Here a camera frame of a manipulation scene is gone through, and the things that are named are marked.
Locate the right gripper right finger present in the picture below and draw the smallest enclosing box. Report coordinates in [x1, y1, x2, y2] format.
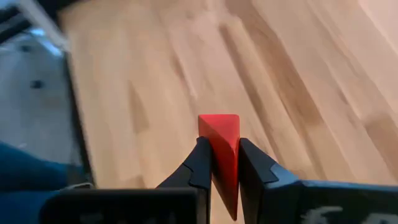
[238, 138, 299, 224]

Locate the black aluminium table frame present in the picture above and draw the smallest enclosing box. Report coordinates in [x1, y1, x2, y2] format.
[0, 0, 96, 189]

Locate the grey metal side table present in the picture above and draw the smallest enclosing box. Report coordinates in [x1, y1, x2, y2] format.
[0, 141, 86, 224]

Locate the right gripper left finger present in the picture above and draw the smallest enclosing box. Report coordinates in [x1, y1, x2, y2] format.
[157, 136, 213, 224]

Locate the red rectangular wooden block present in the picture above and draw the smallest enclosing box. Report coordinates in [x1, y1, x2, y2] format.
[197, 113, 241, 221]

